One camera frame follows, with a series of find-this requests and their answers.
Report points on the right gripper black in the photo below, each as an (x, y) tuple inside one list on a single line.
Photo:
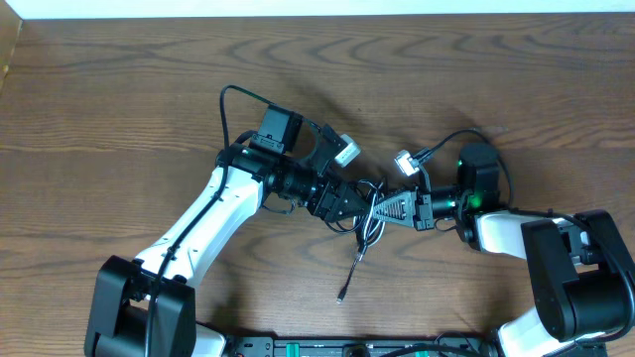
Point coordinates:
[(422, 220)]

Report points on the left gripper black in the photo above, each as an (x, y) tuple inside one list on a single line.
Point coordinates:
[(321, 207)]

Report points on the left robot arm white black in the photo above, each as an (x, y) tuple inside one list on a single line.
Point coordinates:
[(146, 306)]

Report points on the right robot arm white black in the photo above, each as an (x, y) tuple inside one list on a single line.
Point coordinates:
[(581, 273)]

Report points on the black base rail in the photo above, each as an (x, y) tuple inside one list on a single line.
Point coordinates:
[(261, 346)]

